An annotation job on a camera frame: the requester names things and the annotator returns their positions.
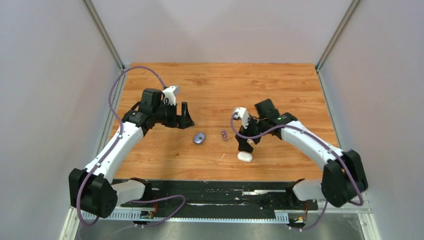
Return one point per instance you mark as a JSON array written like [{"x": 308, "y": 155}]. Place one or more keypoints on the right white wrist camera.
[{"x": 242, "y": 114}]

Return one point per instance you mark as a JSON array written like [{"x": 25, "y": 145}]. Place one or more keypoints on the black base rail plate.
[{"x": 224, "y": 199}]

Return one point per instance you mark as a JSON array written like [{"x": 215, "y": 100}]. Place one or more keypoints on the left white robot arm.
[{"x": 92, "y": 189}]

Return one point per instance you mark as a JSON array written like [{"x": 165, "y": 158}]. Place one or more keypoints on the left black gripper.
[{"x": 183, "y": 121}]

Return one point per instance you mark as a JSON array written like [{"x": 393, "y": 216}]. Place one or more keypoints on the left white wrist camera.
[{"x": 170, "y": 95}]

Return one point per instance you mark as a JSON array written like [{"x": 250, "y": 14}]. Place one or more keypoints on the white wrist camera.
[
  {"x": 170, "y": 95},
  {"x": 242, "y": 114}
]

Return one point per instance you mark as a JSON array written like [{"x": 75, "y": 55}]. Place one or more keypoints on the left aluminium frame post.
[{"x": 98, "y": 23}]

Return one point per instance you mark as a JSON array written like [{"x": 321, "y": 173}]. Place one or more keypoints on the right aluminium frame post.
[{"x": 346, "y": 18}]

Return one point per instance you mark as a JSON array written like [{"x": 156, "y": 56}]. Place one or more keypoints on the blue-grey earbud case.
[{"x": 199, "y": 138}]

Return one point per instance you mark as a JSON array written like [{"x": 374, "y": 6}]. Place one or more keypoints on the white earbud charging case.
[{"x": 244, "y": 157}]

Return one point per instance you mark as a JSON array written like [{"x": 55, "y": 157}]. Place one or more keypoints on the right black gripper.
[{"x": 243, "y": 145}]

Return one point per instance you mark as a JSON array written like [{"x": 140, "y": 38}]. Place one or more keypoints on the aluminium frame post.
[
  {"x": 98, "y": 23},
  {"x": 346, "y": 18}
]

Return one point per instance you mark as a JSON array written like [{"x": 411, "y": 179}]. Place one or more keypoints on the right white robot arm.
[{"x": 343, "y": 175}]

